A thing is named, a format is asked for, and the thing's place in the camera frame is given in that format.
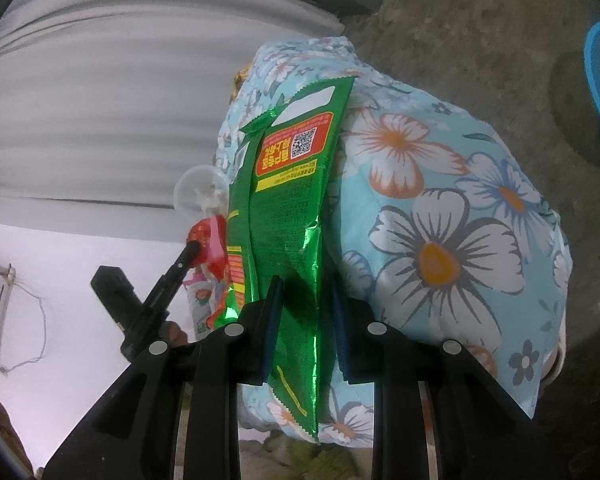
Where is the green snack bag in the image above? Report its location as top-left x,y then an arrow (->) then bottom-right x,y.
226,76 -> 355,440

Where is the red crumpled wrapper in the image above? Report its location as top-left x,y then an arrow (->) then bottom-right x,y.
186,214 -> 227,281

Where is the green white shaggy rug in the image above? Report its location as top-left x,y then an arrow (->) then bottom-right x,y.
239,431 -> 373,479

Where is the floral blue tablecloth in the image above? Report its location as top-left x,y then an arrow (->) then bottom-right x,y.
216,37 -> 572,448

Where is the grey curtain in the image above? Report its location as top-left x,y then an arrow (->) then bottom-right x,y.
0,0 -> 347,212

